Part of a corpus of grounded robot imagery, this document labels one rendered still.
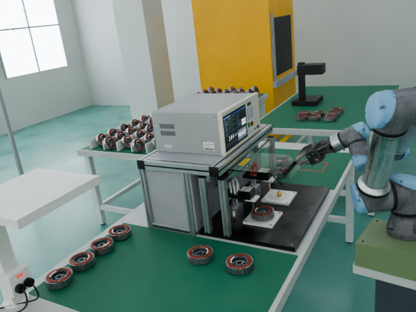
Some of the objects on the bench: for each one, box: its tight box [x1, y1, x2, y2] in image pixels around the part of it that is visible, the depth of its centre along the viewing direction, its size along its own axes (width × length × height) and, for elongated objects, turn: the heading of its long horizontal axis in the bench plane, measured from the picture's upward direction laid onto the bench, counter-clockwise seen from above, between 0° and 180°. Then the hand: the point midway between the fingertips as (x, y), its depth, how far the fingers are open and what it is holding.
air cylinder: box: [230, 202, 243, 219], centre depth 205 cm, size 5×8×6 cm
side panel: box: [138, 169, 198, 236], centre depth 197 cm, size 28×3×32 cm, turn 79°
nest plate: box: [243, 211, 283, 228], centre depth 199 cm, size 15×15×1 cm
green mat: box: [28, 223, 298, 312], centre depth 168 cm, size 94×61×1 cm, turn 79°
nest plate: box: [261, 189, 297, 206], centre depth 219 cm, size 15×15×1 cm
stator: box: [225, 253, 254, 275], centre depth 166 cm, size 11×11×4 cm
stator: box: [187, 245, 214, 265], centre depth 176 cm, size 11×11×4 cm
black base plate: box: [199, 180, 329, 253], centre depth 210 cm, size 47×64×2 cm
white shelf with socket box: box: [0, 168, 100, 312], centre depth 157 cm, size 35×37×46 cm
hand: (296, 161), depth 189 cm, fingers closed, pressing on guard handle
